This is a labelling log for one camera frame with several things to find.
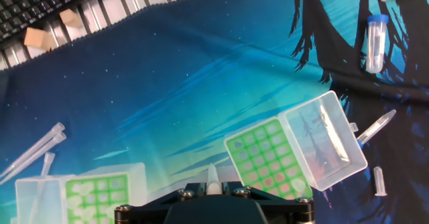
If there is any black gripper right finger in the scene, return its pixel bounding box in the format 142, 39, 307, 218
221, 182, 315, 224

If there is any slim blue-capped conical tube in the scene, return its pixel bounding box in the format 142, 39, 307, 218
356, 109, 397, 150

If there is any printed sunset landscape cloth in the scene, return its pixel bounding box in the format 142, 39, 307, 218
0, 0, 429, 224

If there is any large blue-capped centrifuge tube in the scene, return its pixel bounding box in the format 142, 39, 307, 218
365, 14, 389, 74

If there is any black computer keyboard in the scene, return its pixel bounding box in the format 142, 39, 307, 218
0, 0, 113, 44

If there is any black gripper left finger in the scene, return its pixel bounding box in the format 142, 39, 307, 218
114, 182, 208, 224

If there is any clear box green tip rack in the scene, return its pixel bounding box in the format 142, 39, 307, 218
9, 162, 148, 224
223, 90, 369, 201

